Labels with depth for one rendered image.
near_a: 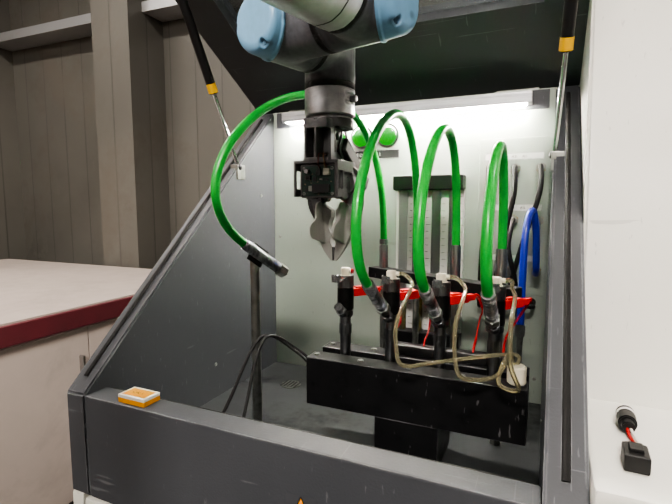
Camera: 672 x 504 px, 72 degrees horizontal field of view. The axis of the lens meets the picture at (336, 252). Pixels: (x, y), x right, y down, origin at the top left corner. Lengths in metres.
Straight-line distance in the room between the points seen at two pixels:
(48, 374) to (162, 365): 1.12
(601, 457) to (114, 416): 0.62
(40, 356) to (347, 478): 1.53
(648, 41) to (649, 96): 0.08
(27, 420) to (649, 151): 1.91
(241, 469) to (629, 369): 0.51
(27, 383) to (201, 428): 1.35
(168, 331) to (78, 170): 3.11
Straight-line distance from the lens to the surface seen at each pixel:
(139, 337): 0.85
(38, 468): 2.09
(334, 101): 0.69
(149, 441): 0.73
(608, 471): 0.55
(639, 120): 0.77
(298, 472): 0.60
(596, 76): 0.80
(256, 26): 0.63
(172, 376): 0.93
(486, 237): 0.56
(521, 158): 0.99
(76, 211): 3.97
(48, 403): 2.03
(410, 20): 0.57
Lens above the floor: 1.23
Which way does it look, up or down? 6 degrees down
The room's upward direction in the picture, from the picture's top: straight up
